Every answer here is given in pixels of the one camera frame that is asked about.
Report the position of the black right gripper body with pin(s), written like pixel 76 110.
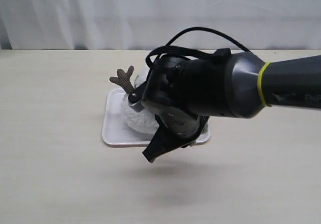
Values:
pixel 177 126

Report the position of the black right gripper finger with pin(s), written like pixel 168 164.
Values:
pixel 163 142

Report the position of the green fleece scarf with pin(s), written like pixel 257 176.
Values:
pixel 205 128

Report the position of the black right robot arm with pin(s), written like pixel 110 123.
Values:
pixel 183 90

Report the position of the white plush snowman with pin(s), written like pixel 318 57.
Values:
pixel 144 121

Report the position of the white rectangular plastic tray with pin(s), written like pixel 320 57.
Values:
pixel 115 133

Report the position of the white background curtain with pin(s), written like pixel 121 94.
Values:
pixel 146 24

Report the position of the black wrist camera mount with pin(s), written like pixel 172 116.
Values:
pixel 135 98

